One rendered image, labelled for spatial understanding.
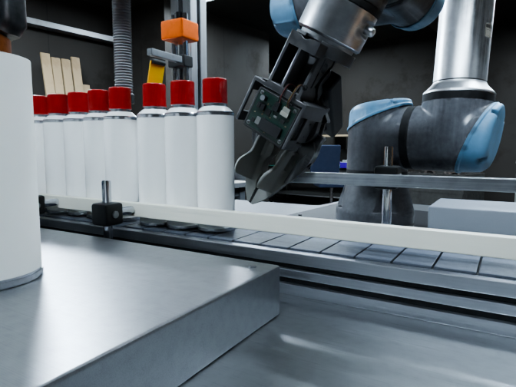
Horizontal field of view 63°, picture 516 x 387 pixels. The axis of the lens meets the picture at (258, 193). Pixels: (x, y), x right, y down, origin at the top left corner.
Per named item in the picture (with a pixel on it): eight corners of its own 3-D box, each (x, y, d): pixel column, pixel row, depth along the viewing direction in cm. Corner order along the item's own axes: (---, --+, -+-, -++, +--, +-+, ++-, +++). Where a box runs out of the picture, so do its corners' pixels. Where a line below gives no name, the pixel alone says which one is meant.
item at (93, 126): (79, 216, 70) (74, 89, 67) (105, 213, 74) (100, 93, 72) (100, 219, 67) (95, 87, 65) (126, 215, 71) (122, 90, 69)
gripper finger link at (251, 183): (212, 192, 52) (243, 125, 49) (238, 188, 57) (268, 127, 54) (230, 206, 51) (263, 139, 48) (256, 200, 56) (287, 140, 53)
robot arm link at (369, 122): (360, 167, 92) (363, 103, 90) (425, 170, 84) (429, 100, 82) (334, 169, 83) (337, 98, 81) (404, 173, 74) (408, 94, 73)
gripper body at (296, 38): (230, 122, 48) (278, 18, 44) (267, 125, 55) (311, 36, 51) (282, 157, 45) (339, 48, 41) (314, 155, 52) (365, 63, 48)
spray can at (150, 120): (132, 224, 63) (127, 83, 61) (157, 219, 67) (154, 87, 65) (157, 228, 60) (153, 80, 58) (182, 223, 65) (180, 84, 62)
